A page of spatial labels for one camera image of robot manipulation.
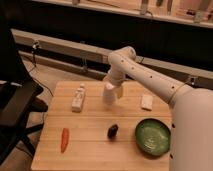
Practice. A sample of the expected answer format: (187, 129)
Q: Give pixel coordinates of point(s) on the dark eggplant toy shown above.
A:
(112, 131)

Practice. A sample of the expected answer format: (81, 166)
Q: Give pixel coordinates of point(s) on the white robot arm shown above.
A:
(191, 147)

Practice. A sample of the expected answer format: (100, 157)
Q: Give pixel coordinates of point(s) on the green ceramic bowl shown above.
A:
(152, 137)

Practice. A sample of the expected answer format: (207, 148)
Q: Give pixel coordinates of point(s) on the orange carrot toy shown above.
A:
(64, 139)

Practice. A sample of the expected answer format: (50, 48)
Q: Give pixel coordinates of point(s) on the black office chair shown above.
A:
(18, 97)

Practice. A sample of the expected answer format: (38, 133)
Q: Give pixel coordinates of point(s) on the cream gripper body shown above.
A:
(117, 90)

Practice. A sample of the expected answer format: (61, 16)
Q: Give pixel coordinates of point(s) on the white small bottle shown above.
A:
(78, 100)

